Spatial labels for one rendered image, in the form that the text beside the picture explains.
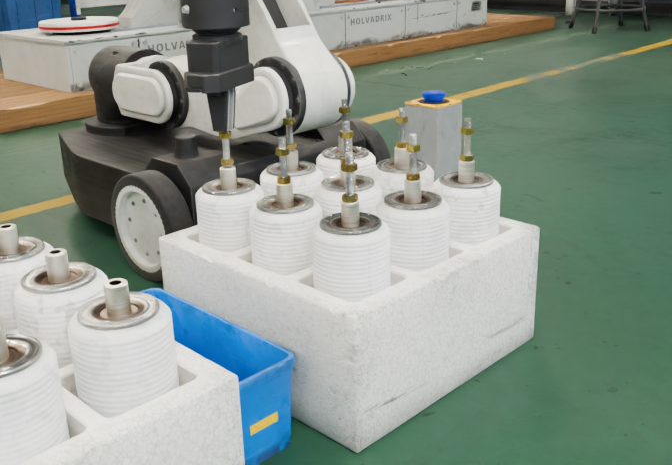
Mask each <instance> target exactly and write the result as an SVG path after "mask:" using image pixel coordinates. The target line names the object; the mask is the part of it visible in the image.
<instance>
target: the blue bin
mask: <svg viewBox="0 0 672 465"><path fill-rule="evenodd" d="M140 292H142V293H147V294H150V295H152V296H154V297H156V298H157V299H159V300H161V301H162V302H164V303H165V304H166V305H167V306H168V307H169V309H170V310H171V313H172V323H173V333H174V341H176V342H178V343H179V344H181V345H183V346H185V347H187V348H189V349H190V350H192V351H194V352H196V353H198V354H199V355H201V356H203V357H204V358H206V359H208V360H210V361H212V362H214V363H216V364H217V365H219V366H221V367H223V368H225V369H226V370H228V371H230V372H232V373H234V374H235V375H237V376H238V383H239V396H240V409H241V422H242V435H243V448H244V460H245V465H258V464H260V463H262V462H263V461H265V460H267V459H268V458H270V457H272V456H273V455H275V454H277V453H278V452H280V451H282V450H283V449H285V448H287V447H288V446H289V445H290V443H291V382H292V369H293V368H294V365H295V358H294V354H293V353H292V352H291V351H289V350H287V349H285V348H283V347H281V346H279V345H277V344H275V343H273V342H271V341H269V340H266V339H264V338H262V337H260V336H258V335H256V334H254V333H252V332H250V331H248V330H246V329H244V328H242V327H240V326H238V325H235V324H233V323H231V322H229V321H227V320H225V319H223V318H221V317H219V316H217V315H215V314H213V313H211V312H209V311H206V310H204V309H202V308H200V307H198V306H196V305H194V304H192V303H190V302H188V301H186V300H184V299H182V298H180V297H178V296H175V295H173V294H171V293H169V292H167V291H165V290H163V289H161V288H149V289H146V290H143V291H140Z"/></svg>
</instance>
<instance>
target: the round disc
mask: <svg viewBox="0 0 672 465"><path fill-rule="evenodd" d="M119 24H120V22H119V19H118V18H117V17H110V16H88V17H69V18H58V19H49V20H43V21H40V22H39V25H38V28H39V30H40V31H42V32H50V33H52V34H57V35H77V34H91V33H99V32H105V31H106V30H107V29H113V28H117V27H119Z"/></svg>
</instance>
